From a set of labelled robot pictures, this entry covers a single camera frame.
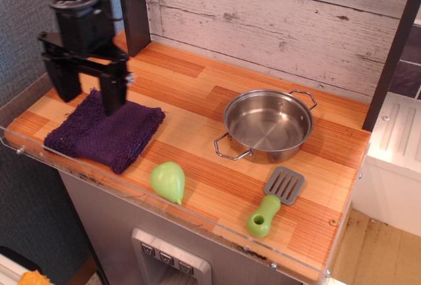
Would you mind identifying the purple towel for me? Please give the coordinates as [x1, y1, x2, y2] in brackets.
[44, 89, 165, 174]

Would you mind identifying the clear acrylic table guard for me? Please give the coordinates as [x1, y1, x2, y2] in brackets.
[1, 42, 370, 284]

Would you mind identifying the dark right shelf post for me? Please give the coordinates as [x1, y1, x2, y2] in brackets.
[362, 0, 420, 132]

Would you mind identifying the green plastic pear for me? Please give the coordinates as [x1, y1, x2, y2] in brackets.
[150, 161, 186, 205]

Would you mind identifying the white cabinet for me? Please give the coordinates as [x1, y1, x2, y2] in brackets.
[351, 93, 420, 236]

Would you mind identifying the silver toy fridge dispenser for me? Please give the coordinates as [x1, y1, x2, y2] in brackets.
[132, 228, 212, 284]

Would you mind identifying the dark left shelf post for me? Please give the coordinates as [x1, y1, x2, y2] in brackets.
[120, 0, 151, 57]

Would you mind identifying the grey toy fridge cabinet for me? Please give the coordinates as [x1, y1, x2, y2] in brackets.
[58, 169, 307, 285]

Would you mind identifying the dark shelf post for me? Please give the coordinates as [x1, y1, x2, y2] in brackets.
[362, 0, 420, 132]
[120, 0, 151, 57]

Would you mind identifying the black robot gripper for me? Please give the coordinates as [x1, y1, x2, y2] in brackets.
[38, 0, 129, 116]

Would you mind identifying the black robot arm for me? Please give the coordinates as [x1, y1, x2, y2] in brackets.
[38, 0, 133, 116]

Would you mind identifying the yellow object at corner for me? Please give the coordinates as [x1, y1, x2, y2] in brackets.
[17, 271, 51, 285]

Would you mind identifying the stainless steel pot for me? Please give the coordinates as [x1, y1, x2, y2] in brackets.
[214, 89, 318, 163]

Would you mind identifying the green handled grey spatula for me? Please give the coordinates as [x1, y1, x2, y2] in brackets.
[246, 166, 305, 238]

